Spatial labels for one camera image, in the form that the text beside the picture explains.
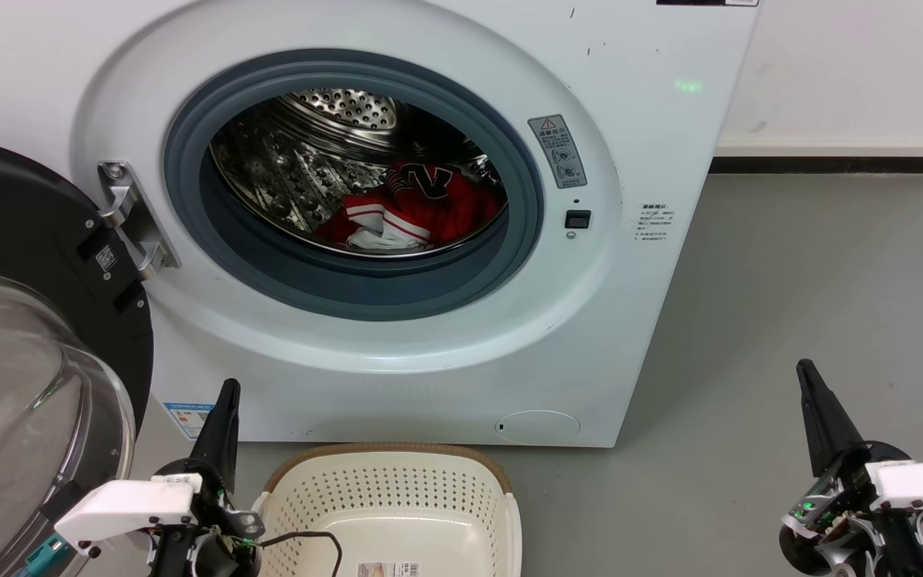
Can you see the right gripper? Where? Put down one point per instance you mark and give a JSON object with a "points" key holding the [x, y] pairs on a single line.
{"points": [[838, 529]]}

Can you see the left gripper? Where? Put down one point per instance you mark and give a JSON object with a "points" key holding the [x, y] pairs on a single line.
{"points": [[217, 545]]}

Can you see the red and white garment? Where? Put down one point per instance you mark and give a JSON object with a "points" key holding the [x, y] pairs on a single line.
{"points": [[449, 210]]}

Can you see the cream plastic laundry basket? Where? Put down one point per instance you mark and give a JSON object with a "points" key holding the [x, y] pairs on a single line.
{"points": [[397, 490]]}

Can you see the stainless steel washing machine drum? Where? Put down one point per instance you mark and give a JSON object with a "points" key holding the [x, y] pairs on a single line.
{"points": [[285, 176]]}

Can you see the washing machine door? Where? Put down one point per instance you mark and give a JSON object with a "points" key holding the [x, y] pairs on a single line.
{"points": [[29, 208]]}

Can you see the blue bordered energy sticker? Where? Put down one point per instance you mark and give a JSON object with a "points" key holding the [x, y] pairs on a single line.
{"points": [[187, 419]]}

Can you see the grey rubber door gasket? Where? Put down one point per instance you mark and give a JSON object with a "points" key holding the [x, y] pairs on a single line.
{"points": [[349, 293]]}

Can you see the white QR code sticker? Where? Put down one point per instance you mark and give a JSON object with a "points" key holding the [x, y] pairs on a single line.
{"points": [[106, 258]]}

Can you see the barcode label sticker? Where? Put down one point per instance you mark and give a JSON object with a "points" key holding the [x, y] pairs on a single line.
{"points": [[388, 570]]}

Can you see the white front-load washing machine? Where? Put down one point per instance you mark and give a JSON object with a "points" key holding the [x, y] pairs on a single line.
{"points": [[630, 320]]}

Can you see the silver metal door hinge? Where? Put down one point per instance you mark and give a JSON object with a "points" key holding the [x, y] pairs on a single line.
{"points": [[130, 215]]}

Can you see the black skirting strip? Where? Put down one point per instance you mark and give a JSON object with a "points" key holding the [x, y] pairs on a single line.
{"points": [[830, 165]]}

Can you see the small printed text label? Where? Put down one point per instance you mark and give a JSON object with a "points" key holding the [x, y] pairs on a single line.
{"points": [[656, 222]]}

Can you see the round white filter cover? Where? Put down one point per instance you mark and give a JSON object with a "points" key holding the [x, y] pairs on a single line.
{"points": [[538, 426]]}

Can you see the black door latch socket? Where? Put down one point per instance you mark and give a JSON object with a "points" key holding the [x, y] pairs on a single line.
{"points": [[578, 219]]}

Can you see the grey warning sticker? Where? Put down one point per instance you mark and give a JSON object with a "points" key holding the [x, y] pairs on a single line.
{"points": [[558, 152]]}

